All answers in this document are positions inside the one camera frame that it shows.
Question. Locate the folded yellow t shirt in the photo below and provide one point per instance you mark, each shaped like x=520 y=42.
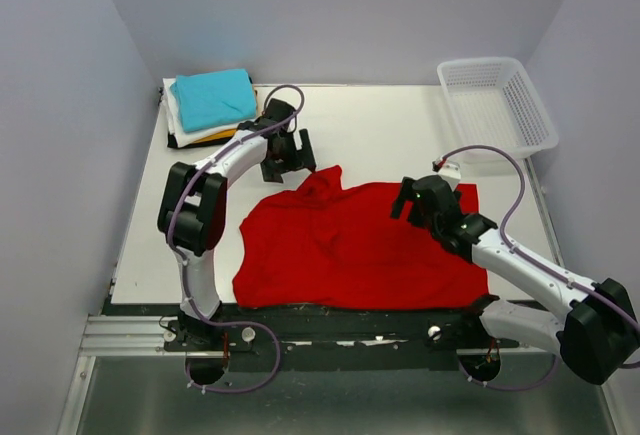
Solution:
x=217 y=138

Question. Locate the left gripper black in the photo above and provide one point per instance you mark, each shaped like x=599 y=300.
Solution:
x=273 y=171

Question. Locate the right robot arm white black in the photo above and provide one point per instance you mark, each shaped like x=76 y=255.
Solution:
x=590 y=325

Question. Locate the white plastic basket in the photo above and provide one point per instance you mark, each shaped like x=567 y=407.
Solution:
x=492 y=101

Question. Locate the folded black t shirt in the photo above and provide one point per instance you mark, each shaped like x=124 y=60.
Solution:
x=172 y=140

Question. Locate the folded cyan t shirt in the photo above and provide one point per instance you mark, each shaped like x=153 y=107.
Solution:
x=213 y=99

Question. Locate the red t shirt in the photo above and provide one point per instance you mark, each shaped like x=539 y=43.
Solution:
x=329 y=245

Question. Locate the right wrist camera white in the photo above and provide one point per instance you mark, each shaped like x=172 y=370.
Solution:
x=449 y=171

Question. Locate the folded white t shirt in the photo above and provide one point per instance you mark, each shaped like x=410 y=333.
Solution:
x=180 y=133

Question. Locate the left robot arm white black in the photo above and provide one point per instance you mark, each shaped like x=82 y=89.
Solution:
x=192 y=214

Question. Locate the black mounting base plate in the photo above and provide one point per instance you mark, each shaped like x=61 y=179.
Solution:
x=340 y=335

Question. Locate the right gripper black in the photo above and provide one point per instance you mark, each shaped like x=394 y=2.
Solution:
x=406 y=192

